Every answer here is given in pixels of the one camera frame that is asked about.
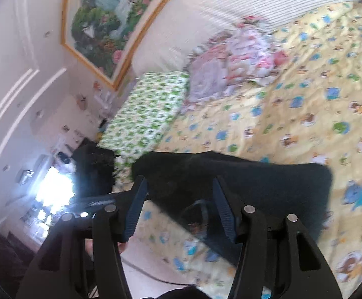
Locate black pants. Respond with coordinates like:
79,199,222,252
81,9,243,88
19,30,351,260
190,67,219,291
131,151,332,265

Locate person's left hand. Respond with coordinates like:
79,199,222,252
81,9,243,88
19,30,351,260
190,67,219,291
85,238,128,261

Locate green white patterned pillow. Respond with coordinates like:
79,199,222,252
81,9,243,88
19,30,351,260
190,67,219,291
97,70,190,165

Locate yellow cartoon bear bedsheet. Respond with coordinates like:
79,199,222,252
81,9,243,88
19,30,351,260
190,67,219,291
117,1,362,297

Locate gold framed landscape painting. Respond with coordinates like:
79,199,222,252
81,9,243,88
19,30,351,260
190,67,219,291
60,0,170,90

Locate pink floral pillow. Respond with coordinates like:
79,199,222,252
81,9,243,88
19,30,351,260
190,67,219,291
181,16,288,113

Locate white striped headboard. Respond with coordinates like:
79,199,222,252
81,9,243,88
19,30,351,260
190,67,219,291
131,0,357,76

